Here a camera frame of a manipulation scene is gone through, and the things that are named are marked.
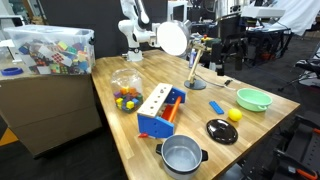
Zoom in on black glass pot lid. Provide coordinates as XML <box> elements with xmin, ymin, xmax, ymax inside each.
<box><xmin>205</xmin><ymin>118</ymin><xmax>239</xmax><ymax>145</ymax></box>

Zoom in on grey metal pot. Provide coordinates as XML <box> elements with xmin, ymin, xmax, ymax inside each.
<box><xmin>155</xmin><ymin>134</ymin><xmax>209</xmax><ymax>180</ymax></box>

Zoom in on mint green plastic pot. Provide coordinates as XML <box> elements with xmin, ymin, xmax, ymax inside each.
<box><xmin>236</xmin><ymin>87</ymin><xmax>273</xmax><ymax>113</ymax></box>

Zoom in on wooden toy workbench blue ends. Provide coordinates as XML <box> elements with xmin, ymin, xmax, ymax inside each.
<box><xmin>136</xmin><ymin>82</ymin><xmax>187</xmax><ymax>139</ymax></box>

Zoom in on clear jar of coloured cubes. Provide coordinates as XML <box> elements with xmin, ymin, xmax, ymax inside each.
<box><xmin>110</xmin><ymin>68</ymin><xmax>145</xmax><ymax>114</ymax></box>

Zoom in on blue can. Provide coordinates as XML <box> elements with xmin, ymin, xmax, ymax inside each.
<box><xmin>188</xmin><ymin>48</ymin><xmax>198</xmax><ymax>69</ymax></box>

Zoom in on wooden desk lamp grey head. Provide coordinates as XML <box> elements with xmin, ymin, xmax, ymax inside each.
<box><xmin>156</xmin><ymin>19</ymin><xmax>214</xmax><ymax>91</ymax></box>

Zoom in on blue building brick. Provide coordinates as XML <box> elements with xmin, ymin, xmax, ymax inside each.
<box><xmin>208</xmin><ymin>100</ymin><xmax>225</xmax><ymax>115</ymax></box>

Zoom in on yellow toy lemon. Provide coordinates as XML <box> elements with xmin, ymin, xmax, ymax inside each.
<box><xmin>227</xmin><ymin>108</ymin><xmax>243</xmax><ymax>122</ymax></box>

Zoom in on cardboard box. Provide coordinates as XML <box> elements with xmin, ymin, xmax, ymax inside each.
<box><xmin>0</xmin><ymin>71</ymin><xmax>103</xmax><ymax>158</ymax></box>

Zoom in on clear bin of puzzle cubes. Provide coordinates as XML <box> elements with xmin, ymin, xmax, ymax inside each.
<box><xmin>3</xmin><ymin>24</ymin><xmax>97</xmax><ymax>76</ymax></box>

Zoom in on blue tape roll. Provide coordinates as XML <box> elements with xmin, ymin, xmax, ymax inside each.
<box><xmin>0</xmin><ymin>66</ymin><xmax>24</xmax><ymax>77</ymax></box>

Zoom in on grey lamp cable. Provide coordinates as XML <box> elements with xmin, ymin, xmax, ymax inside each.
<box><xmin>194</xmin><ymin>73</ymin><xmax>238</xmax><ymax>92</ymax></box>

